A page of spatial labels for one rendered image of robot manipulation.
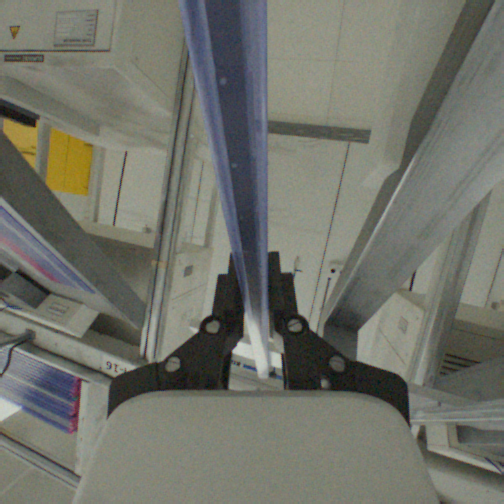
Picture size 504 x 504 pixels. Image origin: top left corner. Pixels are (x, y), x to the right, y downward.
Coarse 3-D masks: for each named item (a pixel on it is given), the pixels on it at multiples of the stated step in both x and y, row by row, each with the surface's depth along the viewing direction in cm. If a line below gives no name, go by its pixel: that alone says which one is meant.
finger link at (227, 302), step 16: (224, 288) 13; (224, 304) 11; (240, 304) 12; (240, 320) 12; (192, 336) 11; (240, 336) 12; (176, 352) 10; (192, 352) 10; (160, 368) 10; (176, 368) 9
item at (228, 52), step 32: (192, 0) 4; (224, 0) 4; (256, 0) 4; (192, 32) 4; (224, 32) 4; (256, 32) 4; (192, 64) 4; (224, 64) 4; (256, 64) 4; (224, 96) 5; (256, 96) 5; (224, 128) 5; (256, 128) 5; (224, 160) 6; (256, 160) 6; (224, 192) 7; (256, 192) 7; (256, 224) 8; (256, 256) 9; (256, 288) 11; (256, 320) 15; (256, 352) 21
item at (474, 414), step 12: (444, 408) 23; (456, 408) 21; (468, 408) 20; (480, 408) 19; (492, 408) 18; (420, 420) 26; (432, 420) 24; (444, 420) 22; (456, 420) 21; (468, 420) 20; (480, 420) 18; (492, 420) 18
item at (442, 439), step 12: (432, 432) 52; (444, 432) 49; (456, 432) 48; (432, 444) 51; (444, 444) 48; (456, 444) 47; (456, 456) 48; (468, 456) 46; (480, 456) 46; (492, 456) 45; (492, 468) 47
